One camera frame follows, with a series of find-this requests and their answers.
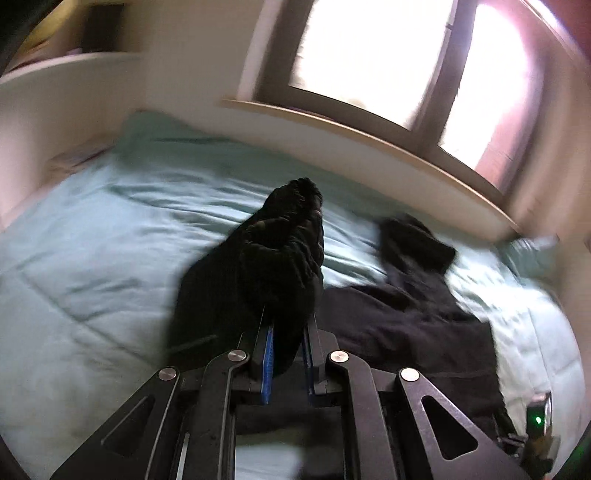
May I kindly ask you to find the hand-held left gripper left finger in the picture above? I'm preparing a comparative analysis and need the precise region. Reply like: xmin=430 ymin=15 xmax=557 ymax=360
xmin=50 ymin=318 xmax=278 ymax=480

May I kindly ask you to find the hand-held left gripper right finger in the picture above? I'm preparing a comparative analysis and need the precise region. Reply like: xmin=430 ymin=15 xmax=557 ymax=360
xmin=302 ymin=318 xmax=533 ymax=480

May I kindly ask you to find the black hooded sweatshirt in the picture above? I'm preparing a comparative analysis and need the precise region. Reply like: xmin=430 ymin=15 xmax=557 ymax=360
xmin=166 ymin=176 xmax=520 ymax=448

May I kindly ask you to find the pale green pillow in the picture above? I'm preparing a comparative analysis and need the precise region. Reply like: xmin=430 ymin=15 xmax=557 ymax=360
xmin=501 ymin=234 xmax=563 ymax=278

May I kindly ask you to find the pale green bed blanket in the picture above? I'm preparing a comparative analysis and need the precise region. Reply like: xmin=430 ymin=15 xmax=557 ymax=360
xmin=0 ymin=111 xmax=583 ymax=480

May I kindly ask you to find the beige window sill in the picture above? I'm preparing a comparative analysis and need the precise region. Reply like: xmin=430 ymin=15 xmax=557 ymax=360
xmin=221 ymin=97 xmax=525 ymax=241

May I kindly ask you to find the window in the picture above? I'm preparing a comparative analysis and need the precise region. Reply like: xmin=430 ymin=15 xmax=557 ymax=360
xmin=252 ymin=0 xmax=552 ymax=195

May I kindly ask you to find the white shelf unit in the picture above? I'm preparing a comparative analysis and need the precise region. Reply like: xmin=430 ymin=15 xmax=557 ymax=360
xmin=0 ymin=48 xmax=146 ymax=227

